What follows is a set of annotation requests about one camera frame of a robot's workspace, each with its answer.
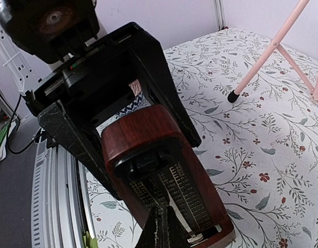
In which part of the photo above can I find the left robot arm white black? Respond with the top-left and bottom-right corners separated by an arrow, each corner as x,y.
0,7 -> 201,196

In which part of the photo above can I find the floral patterned table mat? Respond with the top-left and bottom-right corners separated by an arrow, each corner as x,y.
85,25 -> 318,248

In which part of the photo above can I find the red patterned ceramic bowl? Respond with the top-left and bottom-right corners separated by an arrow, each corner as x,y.
115,80 -> 150,119

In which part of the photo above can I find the aluminium front rail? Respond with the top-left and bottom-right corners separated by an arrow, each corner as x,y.
31,140 -> 96,247

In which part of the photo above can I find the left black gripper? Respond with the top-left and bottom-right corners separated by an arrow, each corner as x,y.
24,22 -> 201,200

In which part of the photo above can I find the pink music stand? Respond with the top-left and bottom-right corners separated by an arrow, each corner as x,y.
227,0 -> 318,104

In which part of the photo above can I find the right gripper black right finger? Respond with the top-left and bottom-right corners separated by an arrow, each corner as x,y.
162,206 -> 190,248

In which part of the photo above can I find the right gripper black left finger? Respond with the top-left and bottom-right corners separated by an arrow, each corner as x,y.
135,207 -> 164,248

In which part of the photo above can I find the green tape piece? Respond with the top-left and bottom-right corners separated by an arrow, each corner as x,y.
83,231 -> 99,248

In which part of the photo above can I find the brown wooden metronome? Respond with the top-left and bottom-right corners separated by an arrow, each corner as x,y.
102,105 -> 236,247

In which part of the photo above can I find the right aluminium frame post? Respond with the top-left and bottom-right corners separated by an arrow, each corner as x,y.
213,0 -> 227,30

